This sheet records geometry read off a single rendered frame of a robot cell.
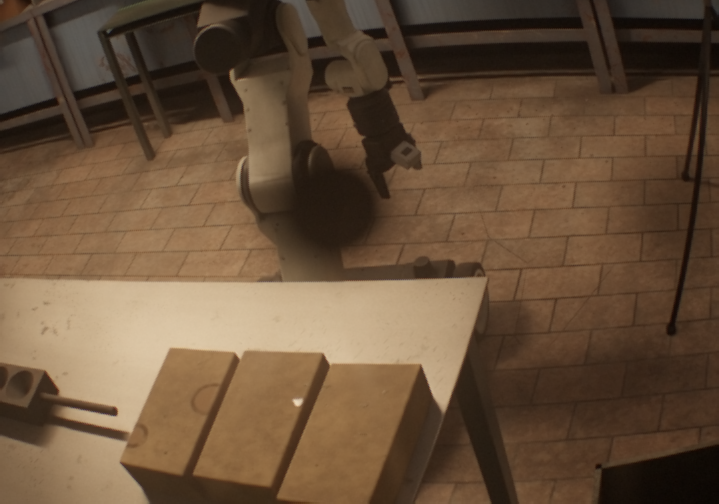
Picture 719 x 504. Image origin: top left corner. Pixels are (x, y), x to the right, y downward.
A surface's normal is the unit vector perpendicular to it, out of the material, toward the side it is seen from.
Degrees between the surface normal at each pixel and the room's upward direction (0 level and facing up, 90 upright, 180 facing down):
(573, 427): 0
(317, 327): 0
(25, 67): 90
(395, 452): 90
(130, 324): 0
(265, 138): 59
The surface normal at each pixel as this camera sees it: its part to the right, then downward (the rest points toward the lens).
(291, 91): 0.89, 0.35
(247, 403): -0.29, -0.76
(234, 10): -0.36, -0.35
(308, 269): -0.33, 0.23
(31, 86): -0.28, 0.65
